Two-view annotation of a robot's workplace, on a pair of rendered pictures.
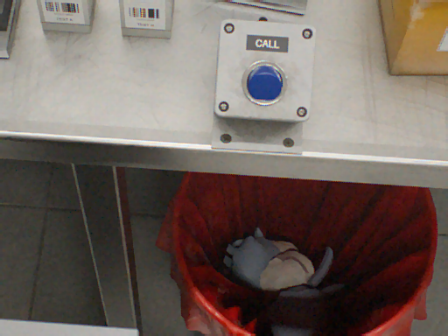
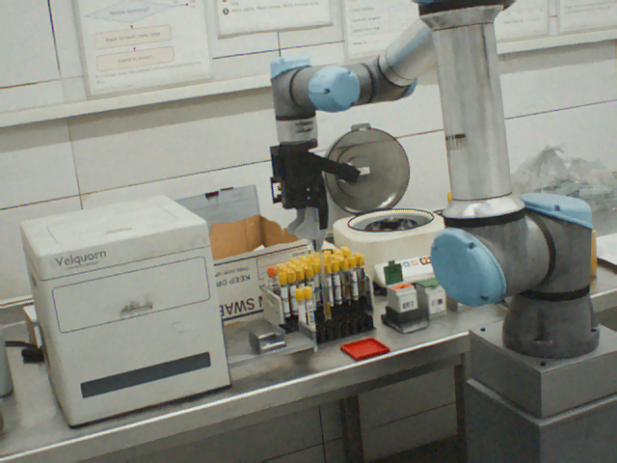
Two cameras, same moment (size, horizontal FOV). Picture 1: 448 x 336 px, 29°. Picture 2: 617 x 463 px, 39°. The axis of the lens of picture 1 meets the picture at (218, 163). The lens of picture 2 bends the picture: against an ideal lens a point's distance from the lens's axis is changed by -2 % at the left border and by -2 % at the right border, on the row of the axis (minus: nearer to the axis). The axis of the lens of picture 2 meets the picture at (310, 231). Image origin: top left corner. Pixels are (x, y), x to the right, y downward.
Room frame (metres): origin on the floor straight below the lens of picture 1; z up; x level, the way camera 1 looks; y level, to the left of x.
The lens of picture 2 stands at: (-1.04, 0.93, 1.50)
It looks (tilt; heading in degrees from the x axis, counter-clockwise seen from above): 15 degrees down; 339
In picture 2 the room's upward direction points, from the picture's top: 6 degrees counter-clockwise
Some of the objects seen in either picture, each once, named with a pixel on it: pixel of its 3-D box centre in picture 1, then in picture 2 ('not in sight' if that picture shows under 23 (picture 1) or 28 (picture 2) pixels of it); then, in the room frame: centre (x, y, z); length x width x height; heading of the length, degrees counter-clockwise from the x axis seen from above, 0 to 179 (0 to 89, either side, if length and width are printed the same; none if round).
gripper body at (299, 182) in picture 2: not in sight; (298, 174); (0.48, 0.37, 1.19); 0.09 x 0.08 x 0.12; 92
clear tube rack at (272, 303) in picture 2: not in sight; (317, 298); (0.59, 0.32, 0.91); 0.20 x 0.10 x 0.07; 92
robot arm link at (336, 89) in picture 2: not in sight; (333, 88); (0.39, 0.32, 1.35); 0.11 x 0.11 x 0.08; 12
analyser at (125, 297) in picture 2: not in sight; (128, 300); (0.48, 0.71, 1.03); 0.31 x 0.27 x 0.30; 92
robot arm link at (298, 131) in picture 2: not in sight; (297, 130); (0.48, 0.36, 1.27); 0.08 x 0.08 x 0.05
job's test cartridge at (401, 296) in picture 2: not in sight; (402, 302); (0.43, 0.20, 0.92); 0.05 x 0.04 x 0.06; 2
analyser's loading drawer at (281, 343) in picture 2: not in sight; (255, 345); (0.39, 0.52, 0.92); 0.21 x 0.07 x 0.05; 92
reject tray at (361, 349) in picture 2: not in sight; (364, 348); (0.36, 0.32, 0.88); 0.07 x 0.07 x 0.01; 2
